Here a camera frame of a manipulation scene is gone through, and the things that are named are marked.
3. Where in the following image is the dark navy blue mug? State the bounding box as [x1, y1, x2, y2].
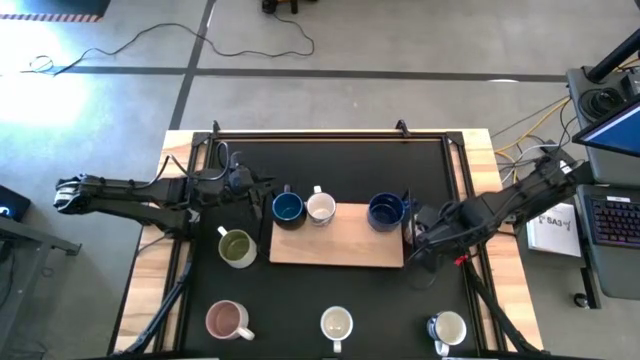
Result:
[367, 192, 410, 233]

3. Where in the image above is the black keyboard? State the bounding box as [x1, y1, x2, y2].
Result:
[584, 192, 640, 250]

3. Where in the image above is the computer monitor with blue screen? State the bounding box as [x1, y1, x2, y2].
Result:
[572, 94, 640, 159]

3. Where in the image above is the yellow cable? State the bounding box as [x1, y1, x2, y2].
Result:
[494, 96, 572, 174]

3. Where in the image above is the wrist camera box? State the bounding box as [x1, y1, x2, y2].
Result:
[227, 167, 254, 191]
[417, 203, 442, 227]

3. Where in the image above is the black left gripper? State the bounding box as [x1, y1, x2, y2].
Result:
[218, 169, 278, 220]

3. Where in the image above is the wooden rack with black frame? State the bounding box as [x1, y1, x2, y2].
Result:
[267, 187, 416, 270]

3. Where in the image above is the white paper booklet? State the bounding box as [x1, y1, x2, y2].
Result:
[525, 202, 584, 259]

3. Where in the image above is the cream mug with green inside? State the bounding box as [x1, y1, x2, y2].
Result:
[216, 225, 259, 270]

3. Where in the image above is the pale pink mug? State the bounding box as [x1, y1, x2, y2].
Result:
[204, 299, 256, 342]

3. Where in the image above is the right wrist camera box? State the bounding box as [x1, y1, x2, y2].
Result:
[417, 203, 442, 227]

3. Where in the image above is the hazard striped floor mat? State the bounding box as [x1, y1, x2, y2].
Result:
[0, 0, 112, 24]

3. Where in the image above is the dark laptop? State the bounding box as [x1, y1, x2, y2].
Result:
[0, 183, 32, 224]

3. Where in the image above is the tall blue floral mug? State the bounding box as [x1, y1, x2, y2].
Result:
[426, 310, 468, 357]

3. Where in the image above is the coiled black cable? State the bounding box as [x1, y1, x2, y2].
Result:
[578, 87, 626, 120]

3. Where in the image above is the grey equipment cart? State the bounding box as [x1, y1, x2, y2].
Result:
[566, 64, 640, 301]

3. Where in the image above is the grey side desk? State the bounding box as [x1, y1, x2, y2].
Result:
[0, 215, 83, 351]

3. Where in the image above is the black table mat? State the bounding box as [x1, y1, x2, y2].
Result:
[192, 137, 469, 360]

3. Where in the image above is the green patterned white mug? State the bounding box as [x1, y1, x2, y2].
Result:
[319, 305, 354, 354]

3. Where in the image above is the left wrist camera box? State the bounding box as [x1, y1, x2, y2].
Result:
[227, 167, 254, 191]

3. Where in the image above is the small blue floral mug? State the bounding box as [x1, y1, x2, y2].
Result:
[305, 185, 337, 227]

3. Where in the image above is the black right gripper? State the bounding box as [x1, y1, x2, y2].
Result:
[406, 218, 460, 274]

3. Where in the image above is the dark mug with teal inside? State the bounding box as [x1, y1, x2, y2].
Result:
[271, 184, 307, 231]

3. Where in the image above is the black pole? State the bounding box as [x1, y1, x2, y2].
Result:
[586, 29, 640, 84]

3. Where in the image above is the black floor cable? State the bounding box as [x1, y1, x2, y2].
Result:
[52, 12, 316, 77]

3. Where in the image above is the black and orange floor device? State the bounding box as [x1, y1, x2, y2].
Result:
[260, 0, 320, 15]

